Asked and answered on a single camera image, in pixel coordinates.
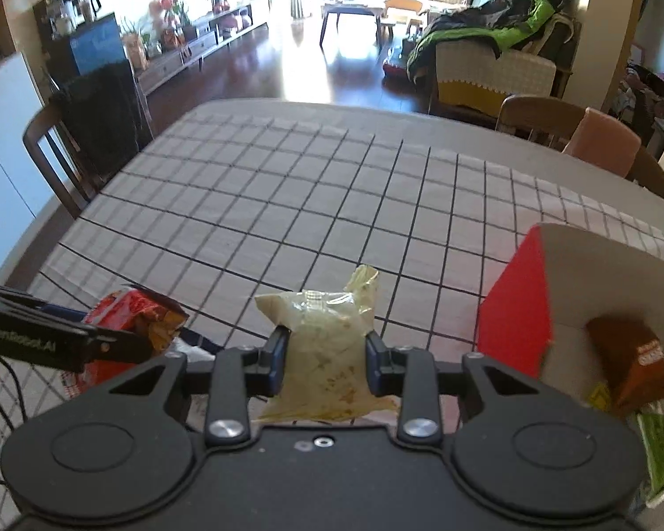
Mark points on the coffee table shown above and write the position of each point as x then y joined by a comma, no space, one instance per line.
354,11

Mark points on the green snack packet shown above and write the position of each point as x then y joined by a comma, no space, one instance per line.
658,453

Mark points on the red cardboard box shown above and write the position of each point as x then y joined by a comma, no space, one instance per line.
514,321

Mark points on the checked tablecloth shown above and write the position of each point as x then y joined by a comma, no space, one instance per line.
310,188

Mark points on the dark wooden chair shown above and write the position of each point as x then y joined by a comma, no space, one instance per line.
50,160

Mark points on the bright red snack bag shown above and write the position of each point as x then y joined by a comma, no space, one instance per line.
138,312

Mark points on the chair with pink cloth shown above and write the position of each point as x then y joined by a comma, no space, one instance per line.
606,141

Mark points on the potted flowers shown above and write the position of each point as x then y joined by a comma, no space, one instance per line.
171,19

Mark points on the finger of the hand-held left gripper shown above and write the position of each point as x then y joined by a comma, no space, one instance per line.
61,312
121,347

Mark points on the dark sideboard with appliances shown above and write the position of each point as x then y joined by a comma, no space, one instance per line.
61,16

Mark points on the brown wooden chair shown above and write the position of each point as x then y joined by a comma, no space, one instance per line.
536,119

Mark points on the dark red snack bag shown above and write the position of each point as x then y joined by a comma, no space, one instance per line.
636,359

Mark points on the red object on floor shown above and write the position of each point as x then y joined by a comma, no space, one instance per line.
395,66

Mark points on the low wooden media console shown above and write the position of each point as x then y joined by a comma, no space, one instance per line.
199,50

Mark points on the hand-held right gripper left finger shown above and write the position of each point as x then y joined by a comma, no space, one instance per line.
275,362

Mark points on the white cabinet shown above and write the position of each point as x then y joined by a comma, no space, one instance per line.
5,149

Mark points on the green and black jacket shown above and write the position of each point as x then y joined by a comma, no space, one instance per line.
476,33

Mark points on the sofa with beige throw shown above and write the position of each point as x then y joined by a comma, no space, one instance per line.
492,80

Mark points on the blue panel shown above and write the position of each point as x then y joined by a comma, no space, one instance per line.
97,44

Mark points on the beige snack packet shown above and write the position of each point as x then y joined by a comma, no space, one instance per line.
321,354

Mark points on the black cloth on chair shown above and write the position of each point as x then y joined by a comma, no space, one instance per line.
105,116

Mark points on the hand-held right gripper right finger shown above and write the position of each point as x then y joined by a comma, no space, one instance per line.
377,365

